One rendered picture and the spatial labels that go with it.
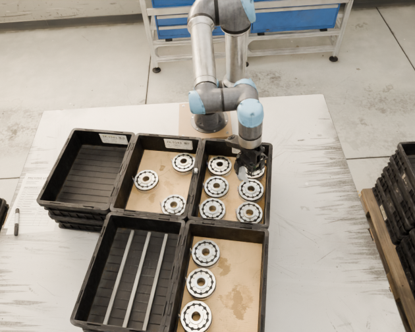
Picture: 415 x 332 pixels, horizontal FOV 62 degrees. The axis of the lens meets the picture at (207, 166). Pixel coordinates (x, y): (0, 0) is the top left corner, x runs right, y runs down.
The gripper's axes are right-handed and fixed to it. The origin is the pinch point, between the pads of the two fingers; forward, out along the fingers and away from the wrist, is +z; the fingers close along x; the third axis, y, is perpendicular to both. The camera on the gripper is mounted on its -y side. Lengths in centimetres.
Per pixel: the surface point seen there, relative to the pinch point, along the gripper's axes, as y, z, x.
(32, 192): -71, 26, -72
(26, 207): -64, 26, -78
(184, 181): -22.5, 15.9, -15.6
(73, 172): -57, 14, -52
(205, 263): 13.5, 13.7, -29.9
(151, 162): -40.3, 15.3, -21.4
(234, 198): -2.6, 16.8, -4.1
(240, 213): 5.6, 14.1, -7.6
